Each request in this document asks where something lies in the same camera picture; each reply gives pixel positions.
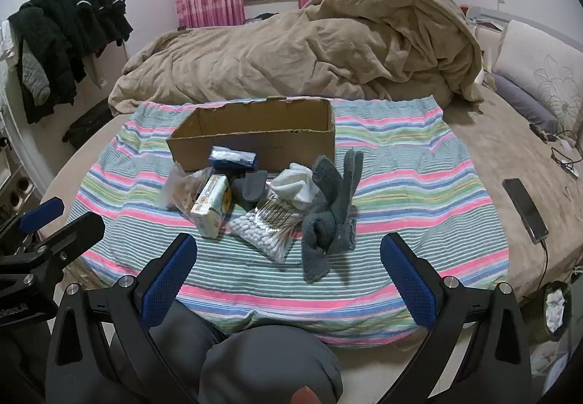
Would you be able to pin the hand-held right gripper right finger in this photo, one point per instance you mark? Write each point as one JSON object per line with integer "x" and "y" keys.
{"x": 410, "y": 283}

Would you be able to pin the dark grey insole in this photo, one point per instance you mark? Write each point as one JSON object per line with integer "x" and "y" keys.
{"x": 248, "y": 190}

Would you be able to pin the dark hanging clothes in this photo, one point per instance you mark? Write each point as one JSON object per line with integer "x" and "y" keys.
{"x": 54, "y": 30}

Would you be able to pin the clear plastic snack bag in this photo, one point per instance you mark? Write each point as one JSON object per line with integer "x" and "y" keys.
{"x": 182, "y": 190}

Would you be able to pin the beige blanket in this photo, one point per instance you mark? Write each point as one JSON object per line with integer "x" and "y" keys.
{"x": 296, "y": 53}

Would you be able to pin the white embroidered pillow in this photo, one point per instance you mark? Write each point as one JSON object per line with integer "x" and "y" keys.
{"x": 524, "y": 53}

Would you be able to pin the black smartphone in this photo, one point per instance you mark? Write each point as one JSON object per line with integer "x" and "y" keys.
{"x": 524, "y": 208}

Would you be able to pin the blue and white packet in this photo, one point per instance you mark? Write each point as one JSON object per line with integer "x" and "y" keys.
{"x": 232, "y": 156}

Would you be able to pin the white bed headboard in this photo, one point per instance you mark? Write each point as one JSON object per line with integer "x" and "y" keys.
{"x": 492, "y": 12}

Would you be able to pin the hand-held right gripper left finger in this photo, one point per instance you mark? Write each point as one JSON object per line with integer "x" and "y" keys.
{"x": 167, "y": 283}

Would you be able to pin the white sock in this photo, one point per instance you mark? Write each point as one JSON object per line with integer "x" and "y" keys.
{"x": 296, "y": 185}

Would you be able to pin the yellow and white tissue pack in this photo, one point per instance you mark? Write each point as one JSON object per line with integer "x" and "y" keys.
{"x": 212, "y": 208}

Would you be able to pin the striped cloth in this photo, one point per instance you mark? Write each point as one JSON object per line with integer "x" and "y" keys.
{"x": 410, "y": 185}

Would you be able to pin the trash bin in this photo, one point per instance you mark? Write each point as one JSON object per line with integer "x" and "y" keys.
{"x": 555, "y": 308}

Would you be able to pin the person's grey trousers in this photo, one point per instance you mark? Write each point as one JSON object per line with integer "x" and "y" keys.
{"x": 268, "y": 363}

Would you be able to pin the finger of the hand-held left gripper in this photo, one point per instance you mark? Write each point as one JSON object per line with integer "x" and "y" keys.
{"x": 75, "y": 234}
{"x": 41, "y": 213}

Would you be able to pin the white cabinet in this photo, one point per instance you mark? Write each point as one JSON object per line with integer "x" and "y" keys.
{"x": 11, "y": 167}

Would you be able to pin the clear bag of cotton swabs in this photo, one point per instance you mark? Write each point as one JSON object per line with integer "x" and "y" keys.
{"x": 264, "y": 235}

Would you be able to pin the grey pillow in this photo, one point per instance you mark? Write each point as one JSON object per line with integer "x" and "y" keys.
{"x": 524, "y": 103}

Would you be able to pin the grey fluffy socks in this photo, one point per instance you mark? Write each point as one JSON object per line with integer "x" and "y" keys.
{"x": 328, "y": 212}

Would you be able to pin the beige bed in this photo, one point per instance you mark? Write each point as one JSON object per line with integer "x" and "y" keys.
{"x": 492, "y": 158}

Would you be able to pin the brown cardboard box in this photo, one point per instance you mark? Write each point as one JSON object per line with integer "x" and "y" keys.
{"x": 291, "y": 149}

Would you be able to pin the black bag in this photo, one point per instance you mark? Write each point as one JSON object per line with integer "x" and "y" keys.
{"x": 89, "y": 126}

